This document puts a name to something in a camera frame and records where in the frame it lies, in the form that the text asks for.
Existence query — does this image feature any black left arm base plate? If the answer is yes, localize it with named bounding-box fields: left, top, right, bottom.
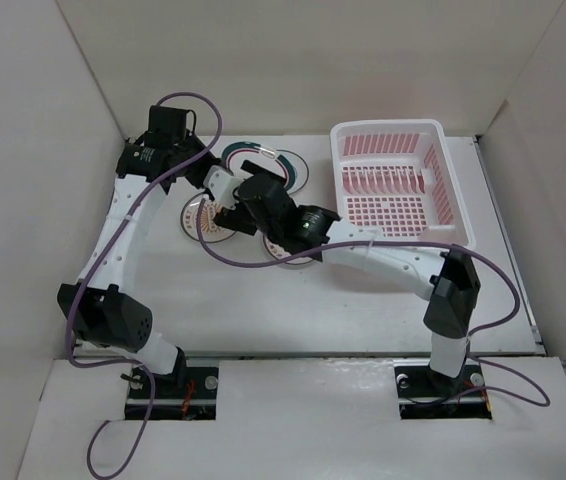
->
left=120, top=366, right=219, bottom=421

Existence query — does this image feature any white pink dish rack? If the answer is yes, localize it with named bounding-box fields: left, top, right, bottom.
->
left=330, top=119, right=475, bottom=248

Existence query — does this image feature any green rimmed white plate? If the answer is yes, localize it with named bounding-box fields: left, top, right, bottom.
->
left=221, top=141, right=295, bottom=195

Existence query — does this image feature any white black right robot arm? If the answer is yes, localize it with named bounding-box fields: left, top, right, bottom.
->
left=204, top=165, right=480, bottom=394

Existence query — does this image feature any black rimmed flower plate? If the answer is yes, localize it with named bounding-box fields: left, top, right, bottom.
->
left=280, top=150, right=310, bottom=195

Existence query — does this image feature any right orange sunburst plate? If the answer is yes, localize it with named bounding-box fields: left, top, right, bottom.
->
left=261, top=236, right=317, bottom=270

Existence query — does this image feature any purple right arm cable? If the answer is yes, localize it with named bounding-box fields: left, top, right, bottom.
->
left=197, top=194, right=552, bottom=407

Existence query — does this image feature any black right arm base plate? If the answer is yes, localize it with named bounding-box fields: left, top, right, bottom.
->
left=394, top=363, right=492, bottom=420

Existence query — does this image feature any left orange sunburst plate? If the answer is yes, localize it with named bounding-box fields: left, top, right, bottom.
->
left=180, top=193, right=235, bottom=244

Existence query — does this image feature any orange sunburst plate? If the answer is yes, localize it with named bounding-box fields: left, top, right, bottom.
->
left=261, top=236, right=317, bottom=270
left=180, top=193, right=235, bottom=244

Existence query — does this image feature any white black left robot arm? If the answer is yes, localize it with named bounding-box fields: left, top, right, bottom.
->
left=57, top=105, right=220, bottom=397

